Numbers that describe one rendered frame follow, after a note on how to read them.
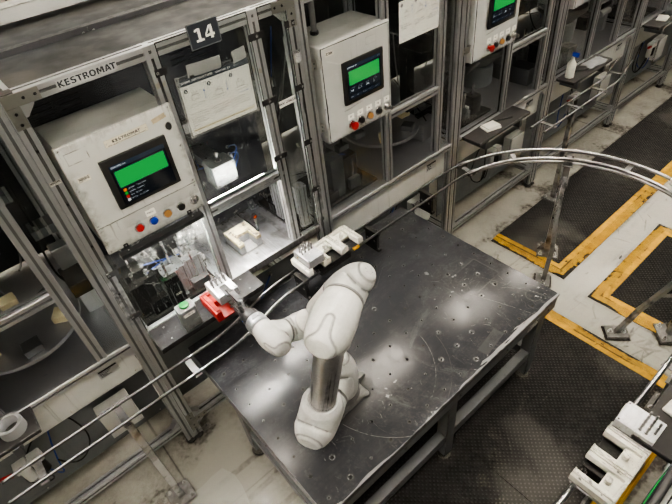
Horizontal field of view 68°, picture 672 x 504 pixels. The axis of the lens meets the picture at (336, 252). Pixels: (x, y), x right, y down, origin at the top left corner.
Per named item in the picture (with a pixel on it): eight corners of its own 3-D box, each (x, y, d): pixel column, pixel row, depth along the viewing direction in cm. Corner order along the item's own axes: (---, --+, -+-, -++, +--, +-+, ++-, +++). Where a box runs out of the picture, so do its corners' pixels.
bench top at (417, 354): (328, 522, 181) (327, 518, 179) (189, 352, 245) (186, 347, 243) (558, 299, 247) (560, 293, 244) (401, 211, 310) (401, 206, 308)
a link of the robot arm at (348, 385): (364, 375, 214) (361, 344, 199) (350, 412, 202) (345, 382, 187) (329, 366, 219) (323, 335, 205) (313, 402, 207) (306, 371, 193)
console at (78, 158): (112, 258, 190) (54, 153, 159) (85, 226, 207) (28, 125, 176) (207, 207, 208) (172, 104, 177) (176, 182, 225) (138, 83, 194)
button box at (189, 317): (187, 332, 219) (179, 314, 211) (179, 322, 224) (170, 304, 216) (203, 321, 223) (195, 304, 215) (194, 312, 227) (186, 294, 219)
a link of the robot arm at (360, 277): (327, 268, 166) (312, 297, 157) (359, 244, 153) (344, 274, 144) (357, 292, 169) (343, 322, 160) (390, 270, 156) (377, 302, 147)
